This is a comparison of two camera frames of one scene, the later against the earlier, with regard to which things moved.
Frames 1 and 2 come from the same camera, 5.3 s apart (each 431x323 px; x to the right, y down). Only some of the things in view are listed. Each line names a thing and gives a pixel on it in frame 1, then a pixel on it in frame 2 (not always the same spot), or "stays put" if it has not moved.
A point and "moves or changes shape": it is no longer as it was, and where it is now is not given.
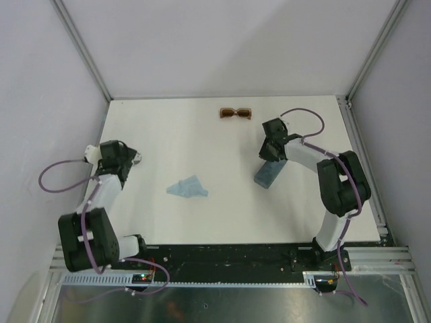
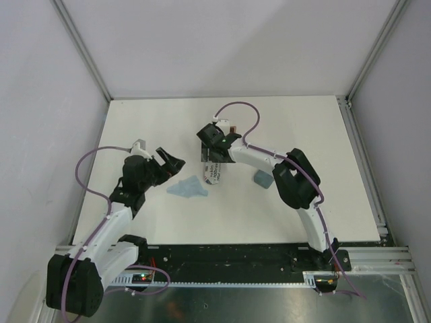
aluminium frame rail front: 374,260 stays put
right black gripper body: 266,151 → 212,156
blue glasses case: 268,172 stays put
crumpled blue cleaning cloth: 190,187 stays put
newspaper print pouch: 137,159 moves or changes shape
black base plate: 237,259 stays put
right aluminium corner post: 398,9 stays put
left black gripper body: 127,157 → 155,175
